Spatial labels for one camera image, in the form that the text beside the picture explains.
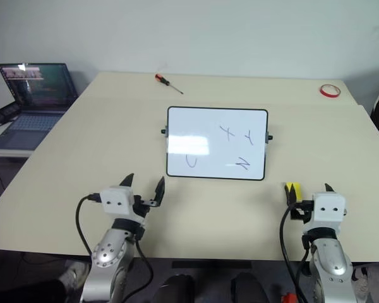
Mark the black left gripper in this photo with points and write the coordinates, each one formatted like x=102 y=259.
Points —
x=140 y=206

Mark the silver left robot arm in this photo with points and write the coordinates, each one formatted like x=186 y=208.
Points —
x=109 y=249

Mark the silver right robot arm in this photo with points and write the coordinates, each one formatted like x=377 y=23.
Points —
x=330 y=255

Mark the yellow plastic block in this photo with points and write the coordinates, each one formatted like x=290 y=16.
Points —
x=298 y=189

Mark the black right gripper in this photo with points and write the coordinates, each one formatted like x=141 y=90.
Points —
x=303 y=211

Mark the grey shoe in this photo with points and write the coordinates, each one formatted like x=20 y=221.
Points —
x=74 y=274
x=360 y=274

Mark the small black-framed whiteboard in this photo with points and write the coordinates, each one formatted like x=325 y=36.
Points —
x=202 y=126

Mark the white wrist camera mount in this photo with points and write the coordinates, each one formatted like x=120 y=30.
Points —
x=330 y=202
x=117 y=199

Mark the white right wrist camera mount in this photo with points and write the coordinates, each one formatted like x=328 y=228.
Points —
x=330 y=202

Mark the open dark laptop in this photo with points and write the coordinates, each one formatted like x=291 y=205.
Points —
x=34 y=123

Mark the black box device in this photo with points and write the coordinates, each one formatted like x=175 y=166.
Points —
x=4 y=113

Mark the small red object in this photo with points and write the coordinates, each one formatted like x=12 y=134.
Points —
x=288 y=298

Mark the red tape roll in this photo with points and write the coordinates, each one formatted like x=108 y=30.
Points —
x=322 y=92

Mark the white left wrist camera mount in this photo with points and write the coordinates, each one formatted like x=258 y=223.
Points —
x=117 y=199

